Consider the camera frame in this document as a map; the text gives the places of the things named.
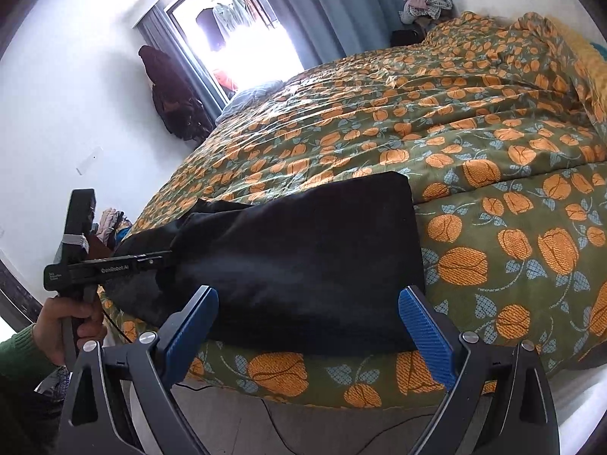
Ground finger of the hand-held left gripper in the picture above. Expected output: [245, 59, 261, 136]
[137, 250, 177, 272]

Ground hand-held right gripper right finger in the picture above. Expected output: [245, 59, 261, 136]
[398, 286, 560, 455]

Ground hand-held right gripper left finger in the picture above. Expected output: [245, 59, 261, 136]
[57, 286, 220, 455]

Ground black pants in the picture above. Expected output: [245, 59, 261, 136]
[97, 171, 426, 356]

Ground person's left forearm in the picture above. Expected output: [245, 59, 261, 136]
[0, 323, 58, 383]

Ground person's left hand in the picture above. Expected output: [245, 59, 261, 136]
[33, 294, 107, 367]

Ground colourful clothes pile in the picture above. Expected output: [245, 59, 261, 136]
[97, 207, 134, 249]

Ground person's dark jacket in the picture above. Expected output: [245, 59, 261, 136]
[0, 372, 72, 455]

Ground blue striped cloth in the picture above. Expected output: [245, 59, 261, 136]
[215, 80, 285, 124]

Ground red cloth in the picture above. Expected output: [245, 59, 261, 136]
[212, 69, 239, 94]

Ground narrow blue curtain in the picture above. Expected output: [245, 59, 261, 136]
[134, 5, 228, 115]

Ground black framed balcony door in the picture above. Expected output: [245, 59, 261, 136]
[164, 0, 304, 111]

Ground green orange floral quilt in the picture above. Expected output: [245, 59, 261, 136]
[97, 11, 607, 411]

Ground dark hanging garment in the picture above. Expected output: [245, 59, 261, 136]
[196, 7, 222, 51]

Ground green hanging shirt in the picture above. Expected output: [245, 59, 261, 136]
[212, 2, 235, 35]
[231, 0, 258, 28]

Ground black bag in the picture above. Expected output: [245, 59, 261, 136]
[391, 28, 428, 49]

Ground wide blue curtain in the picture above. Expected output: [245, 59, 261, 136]
[247, 0, 434, 69]

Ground yellow dotted blanket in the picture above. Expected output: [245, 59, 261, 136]
[564, 24, 607, 105]

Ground pink grey clothes pile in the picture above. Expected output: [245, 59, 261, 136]
[401, 0, 455, 24]

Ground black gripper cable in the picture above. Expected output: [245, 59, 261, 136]
[96, 294, 139, 345]

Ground black floor cable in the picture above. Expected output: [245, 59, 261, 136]
[180, 379, 307, 455]

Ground dark coats on wall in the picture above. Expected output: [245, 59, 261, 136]
[138, 45, 214, 142]

